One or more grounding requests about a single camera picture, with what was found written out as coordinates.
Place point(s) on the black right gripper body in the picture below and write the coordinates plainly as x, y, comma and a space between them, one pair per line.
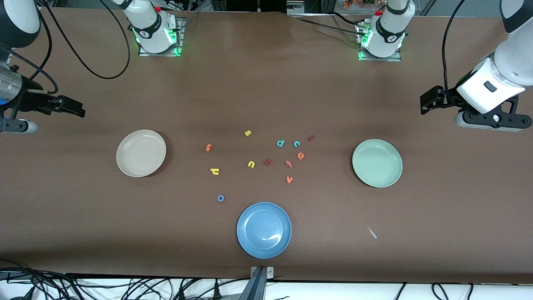
29, 101

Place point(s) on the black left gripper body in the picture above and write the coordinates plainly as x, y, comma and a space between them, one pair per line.
451, 99

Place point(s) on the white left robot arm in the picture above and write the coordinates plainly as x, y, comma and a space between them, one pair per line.
512, 58

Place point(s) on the light green plate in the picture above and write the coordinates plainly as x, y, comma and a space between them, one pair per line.
377, 163

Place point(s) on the beige brown plate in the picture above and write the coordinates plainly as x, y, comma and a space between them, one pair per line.
140, 153

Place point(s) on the orange decorative object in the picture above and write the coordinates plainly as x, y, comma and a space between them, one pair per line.
358, 3

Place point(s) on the small white paper scrap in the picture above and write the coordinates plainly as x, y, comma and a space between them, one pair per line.
372, 232

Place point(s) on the brown table cover sheet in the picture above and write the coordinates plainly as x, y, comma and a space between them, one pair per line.
266, 83

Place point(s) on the dark red foam letter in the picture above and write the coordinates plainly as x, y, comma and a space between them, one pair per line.
267, 162

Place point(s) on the blue plate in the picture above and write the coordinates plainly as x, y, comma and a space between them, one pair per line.
264, 230

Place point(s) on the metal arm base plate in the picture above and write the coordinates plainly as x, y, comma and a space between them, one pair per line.
180, 46
362, 56

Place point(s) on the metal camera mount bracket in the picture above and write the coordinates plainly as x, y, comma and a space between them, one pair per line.
259, 283

